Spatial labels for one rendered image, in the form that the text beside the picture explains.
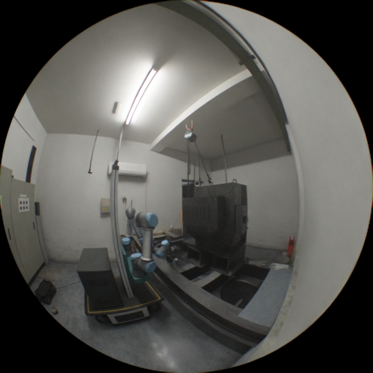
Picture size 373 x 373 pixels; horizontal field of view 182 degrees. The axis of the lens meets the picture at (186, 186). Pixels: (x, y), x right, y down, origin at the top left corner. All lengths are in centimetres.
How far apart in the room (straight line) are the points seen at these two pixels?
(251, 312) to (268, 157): 326
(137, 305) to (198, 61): 266
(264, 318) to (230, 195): 108
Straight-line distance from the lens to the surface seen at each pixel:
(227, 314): 99
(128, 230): 170
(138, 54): 154
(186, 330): 164
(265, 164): 345
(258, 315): 101
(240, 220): 111
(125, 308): 151
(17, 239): 248
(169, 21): 142
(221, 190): 116
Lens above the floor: 147
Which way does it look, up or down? 6 degrees up
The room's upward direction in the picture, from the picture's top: 1 degrees counter-clockwise
